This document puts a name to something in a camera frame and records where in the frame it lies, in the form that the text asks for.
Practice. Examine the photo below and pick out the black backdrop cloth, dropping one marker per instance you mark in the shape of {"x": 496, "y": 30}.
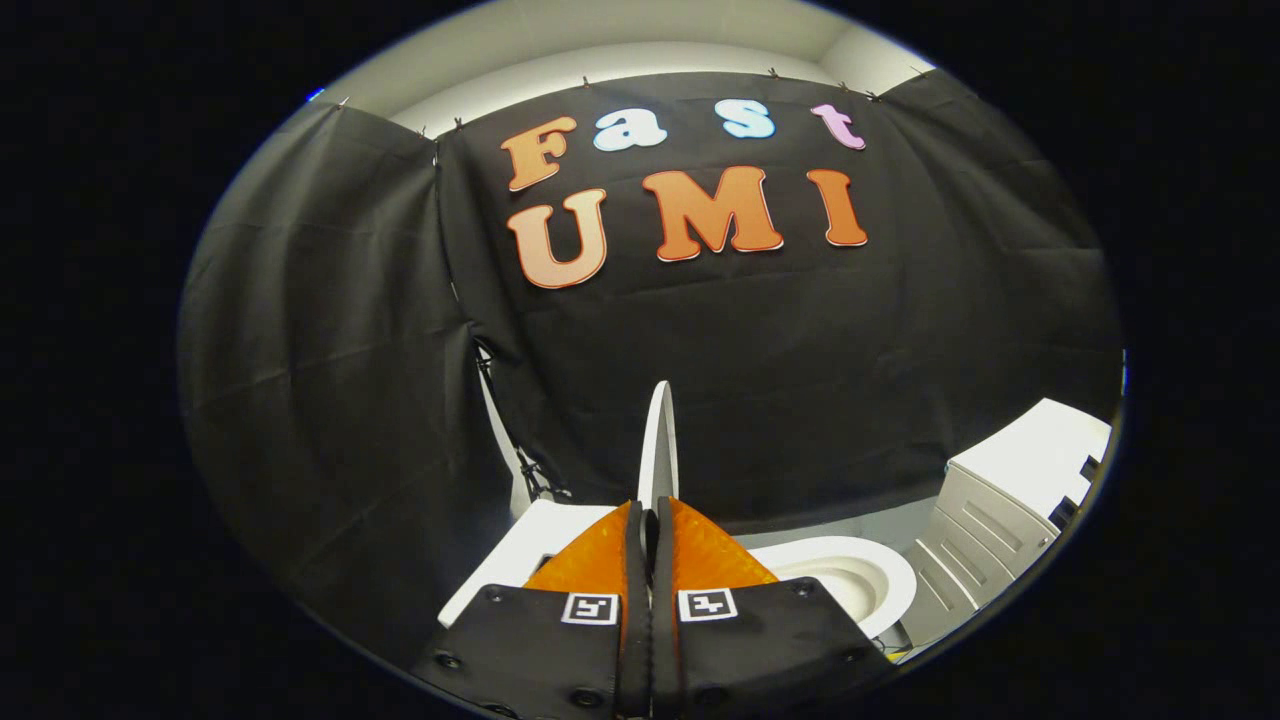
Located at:
{"x": 800, "y": 380}

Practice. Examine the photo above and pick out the white drawer cabinet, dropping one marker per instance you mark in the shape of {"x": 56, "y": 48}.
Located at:
{"x": 1030, "y": 460}

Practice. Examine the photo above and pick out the white toilet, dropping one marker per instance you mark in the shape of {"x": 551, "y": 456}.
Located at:
{"x": 530, "y": 550}

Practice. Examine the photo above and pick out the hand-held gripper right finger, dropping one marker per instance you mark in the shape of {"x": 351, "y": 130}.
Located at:
{"x": 663, "y": 640}

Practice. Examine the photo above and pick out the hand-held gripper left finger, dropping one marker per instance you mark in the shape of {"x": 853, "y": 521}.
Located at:
{"x": 635, "y": 620}

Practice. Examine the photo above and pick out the white stand pole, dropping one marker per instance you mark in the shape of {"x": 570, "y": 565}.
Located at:
{"x": 507, "y": 450}

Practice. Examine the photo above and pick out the white toilet lid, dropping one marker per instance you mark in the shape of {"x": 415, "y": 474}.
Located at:
{"x": 658, "y": 450}

